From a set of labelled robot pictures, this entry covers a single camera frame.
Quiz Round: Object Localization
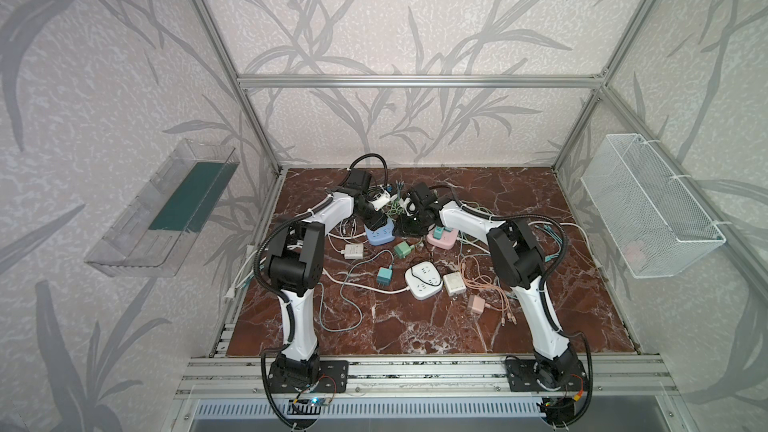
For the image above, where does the blue power strip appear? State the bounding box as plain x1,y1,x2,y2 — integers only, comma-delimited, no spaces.
365,218,395,247

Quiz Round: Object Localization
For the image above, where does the cream white charger plug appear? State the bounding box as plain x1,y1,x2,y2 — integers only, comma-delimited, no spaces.
343,243,365,260

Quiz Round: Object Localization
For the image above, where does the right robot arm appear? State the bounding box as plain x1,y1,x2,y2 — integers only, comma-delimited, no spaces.
396,183,578,381

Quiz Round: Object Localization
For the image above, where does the pink charger plug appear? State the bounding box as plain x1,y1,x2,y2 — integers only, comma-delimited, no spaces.
468,295,486,315

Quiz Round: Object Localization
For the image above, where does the thick white power cord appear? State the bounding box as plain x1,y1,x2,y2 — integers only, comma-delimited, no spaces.
320,266,412,296

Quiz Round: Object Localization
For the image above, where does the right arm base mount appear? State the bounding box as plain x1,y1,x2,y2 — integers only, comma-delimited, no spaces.
503,356,586,393

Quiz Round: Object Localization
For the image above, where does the pink power strip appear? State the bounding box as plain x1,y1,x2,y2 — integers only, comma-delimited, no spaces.
426,226,459,250

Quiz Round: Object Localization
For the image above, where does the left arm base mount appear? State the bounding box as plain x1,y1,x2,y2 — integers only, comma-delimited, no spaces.
267,359,350,393

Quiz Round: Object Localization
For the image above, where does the pink usb cable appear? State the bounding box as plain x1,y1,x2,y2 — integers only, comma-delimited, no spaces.
458,254,517,325

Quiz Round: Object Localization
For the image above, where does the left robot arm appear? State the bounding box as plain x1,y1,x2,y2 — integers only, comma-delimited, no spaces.
254,167,392,382

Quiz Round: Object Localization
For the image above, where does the white wire mesh basket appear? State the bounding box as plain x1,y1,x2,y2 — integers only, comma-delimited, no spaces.
581,133,726,279

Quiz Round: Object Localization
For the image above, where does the white power strip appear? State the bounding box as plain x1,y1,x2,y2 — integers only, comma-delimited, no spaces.
405,261,443,301

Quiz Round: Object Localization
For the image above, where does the clear plastic wall shelf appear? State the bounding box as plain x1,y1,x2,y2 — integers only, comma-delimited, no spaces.
85,139,240,278

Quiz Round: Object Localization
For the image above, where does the light green charger plug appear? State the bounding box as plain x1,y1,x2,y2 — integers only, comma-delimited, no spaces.
393,241,413,259

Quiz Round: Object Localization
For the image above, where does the teal charger plug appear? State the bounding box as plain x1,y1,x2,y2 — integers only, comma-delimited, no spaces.
376,267,393,286

